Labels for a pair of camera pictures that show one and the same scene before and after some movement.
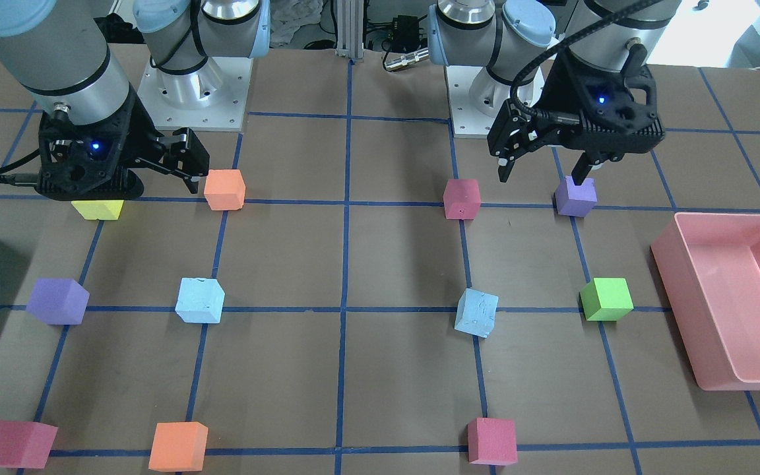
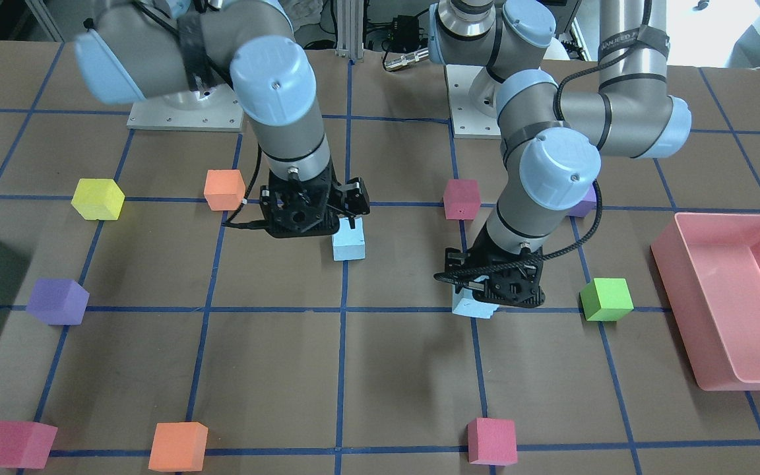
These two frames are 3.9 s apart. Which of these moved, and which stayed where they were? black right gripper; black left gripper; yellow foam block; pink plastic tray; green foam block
Moved: black right gripper; black left gripper
Stayed: yellow foam block; green foam block; pink plastic tray
